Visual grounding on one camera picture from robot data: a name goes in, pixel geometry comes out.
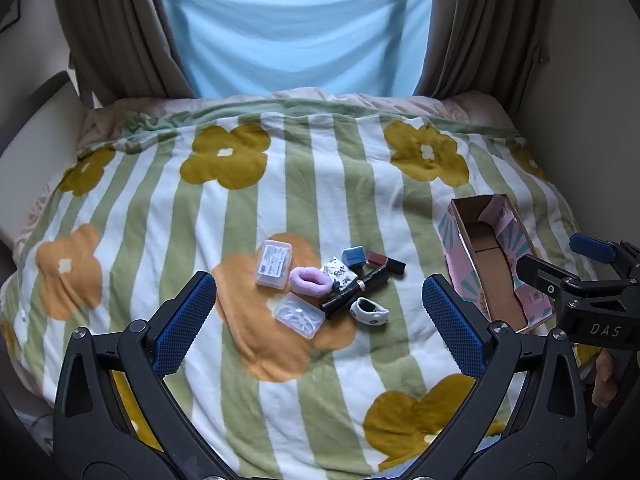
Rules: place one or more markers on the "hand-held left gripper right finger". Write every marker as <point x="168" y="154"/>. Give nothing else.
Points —
<point x="452" y="330"/>

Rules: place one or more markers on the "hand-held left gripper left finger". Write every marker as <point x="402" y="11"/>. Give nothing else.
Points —
<point x="185" y="325"/>

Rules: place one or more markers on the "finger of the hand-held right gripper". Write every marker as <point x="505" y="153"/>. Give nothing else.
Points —
<point x="537" y="267"/>
<point x="592" y="246"/>

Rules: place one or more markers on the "pink printed cardboard box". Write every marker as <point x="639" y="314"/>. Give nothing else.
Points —
<point x="492" y="260"/>

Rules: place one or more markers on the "labelled clear plastic case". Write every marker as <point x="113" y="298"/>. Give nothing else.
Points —
<point x="273" y="265"/>

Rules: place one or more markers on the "black cosmetic tube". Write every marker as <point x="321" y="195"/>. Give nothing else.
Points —
<point x="350" y="296"/>

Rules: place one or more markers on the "clear case with white picks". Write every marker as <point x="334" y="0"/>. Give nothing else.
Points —
<point x="298" y="316"/>

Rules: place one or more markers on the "pink plush scrunchie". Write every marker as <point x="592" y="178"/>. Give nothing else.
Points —
<point x="300" y="285"/>

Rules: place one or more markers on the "small blue box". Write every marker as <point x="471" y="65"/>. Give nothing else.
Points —
<point x="354" y="256"/>

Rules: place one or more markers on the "person's right hand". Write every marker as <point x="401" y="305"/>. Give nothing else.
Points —
<point x="604" y="380"/>

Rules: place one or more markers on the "red and black lipstick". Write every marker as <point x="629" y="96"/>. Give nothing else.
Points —
<point x="385" y="262"/>

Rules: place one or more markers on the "floral striped blanket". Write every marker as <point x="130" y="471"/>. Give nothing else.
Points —
<point x="165" y="210"/>

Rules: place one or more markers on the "black and white patterned packet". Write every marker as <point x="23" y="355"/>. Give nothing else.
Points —
<point x="337" y="271"/>

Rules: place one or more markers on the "cream padded headboard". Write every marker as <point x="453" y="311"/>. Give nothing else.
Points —
<point x="35" y="160"/>

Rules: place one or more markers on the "brown curtain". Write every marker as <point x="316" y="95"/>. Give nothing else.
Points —
<point x="480" y="30"/>
<point x="120" y="35"/>

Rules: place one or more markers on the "light blue cloth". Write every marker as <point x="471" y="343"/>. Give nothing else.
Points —
<point x="300" y="25"/>

